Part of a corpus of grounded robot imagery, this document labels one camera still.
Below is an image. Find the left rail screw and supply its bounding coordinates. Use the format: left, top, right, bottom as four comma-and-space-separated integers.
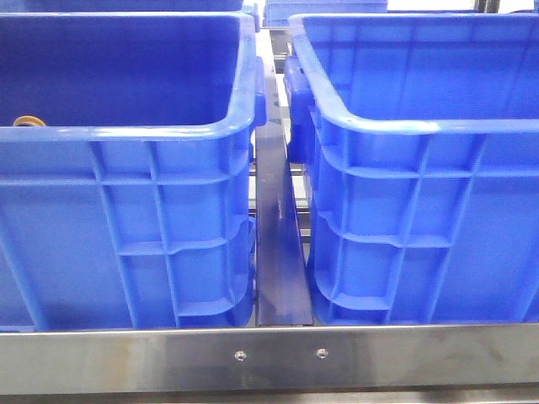
234, 350, 248, 362

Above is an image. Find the metal divider bar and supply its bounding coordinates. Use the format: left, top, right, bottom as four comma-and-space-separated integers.
253, 62, 314, 327

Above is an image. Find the rail screw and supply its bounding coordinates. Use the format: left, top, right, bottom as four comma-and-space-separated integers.
234, 350, 248, 362
316, 348, 328, 359

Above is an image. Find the stainless steel front rail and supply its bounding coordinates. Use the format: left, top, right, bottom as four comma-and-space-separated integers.
1, 323, 538, 395

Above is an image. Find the blue plastic bin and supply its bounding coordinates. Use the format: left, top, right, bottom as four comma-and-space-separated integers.
289, 13, 538, 325
1, 12, 265, 332

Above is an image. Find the right blue plastic bin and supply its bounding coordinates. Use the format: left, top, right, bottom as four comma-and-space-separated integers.
289, 13, 538, 325

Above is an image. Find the right rail screw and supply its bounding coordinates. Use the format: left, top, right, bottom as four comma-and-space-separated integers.
316, 348, 328, 359

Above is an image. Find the rear right blue bin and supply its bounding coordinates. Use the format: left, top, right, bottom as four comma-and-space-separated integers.
263, 0, 388, 28

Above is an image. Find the rear left blue bin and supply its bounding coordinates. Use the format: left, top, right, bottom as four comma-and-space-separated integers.
1, 0, 259, 18

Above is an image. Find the left blue plastic bin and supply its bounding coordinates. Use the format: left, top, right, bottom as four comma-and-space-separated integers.
1, 12, 265, 332

